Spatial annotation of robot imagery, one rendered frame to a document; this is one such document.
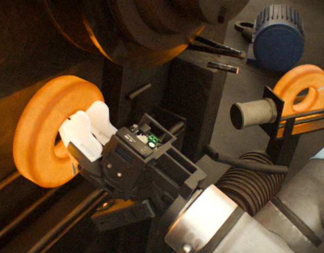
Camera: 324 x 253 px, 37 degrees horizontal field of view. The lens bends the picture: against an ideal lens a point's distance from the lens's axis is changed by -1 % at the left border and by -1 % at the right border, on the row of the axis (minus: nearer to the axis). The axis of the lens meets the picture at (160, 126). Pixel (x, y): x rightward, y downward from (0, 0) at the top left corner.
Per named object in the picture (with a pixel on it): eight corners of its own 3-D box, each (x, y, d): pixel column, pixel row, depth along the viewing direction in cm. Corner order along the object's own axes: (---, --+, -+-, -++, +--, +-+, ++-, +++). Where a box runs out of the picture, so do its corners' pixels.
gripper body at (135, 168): (143, 108, 62) (217, 168, 60) (120, 153, 68) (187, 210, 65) (105, 132, 57) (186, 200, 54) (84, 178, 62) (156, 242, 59)
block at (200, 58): (152, 148, 113) (169, 53, 100) (170, 135, 119) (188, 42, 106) (192, 169, 108) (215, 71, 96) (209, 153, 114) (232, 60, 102)
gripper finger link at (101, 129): (82, 77, 65) (135, 120, 63) (71, 109, 69) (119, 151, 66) (67, 85, 63) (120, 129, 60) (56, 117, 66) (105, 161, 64)
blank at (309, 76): (279, 131, 121) (287, 139, 118) (259, 90, 110) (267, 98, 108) (330, 95, 120) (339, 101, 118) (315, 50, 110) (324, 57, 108)
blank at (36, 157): (2, 109, 57) (23, 119, 56) (86, 55, 68) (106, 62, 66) (19, 200, 67) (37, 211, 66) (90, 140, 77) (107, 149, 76)
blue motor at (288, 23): (243, 72, 288) (257, 17, 270) (248, 38, 336) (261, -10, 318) (294, 85, 285) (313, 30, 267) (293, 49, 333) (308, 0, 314)
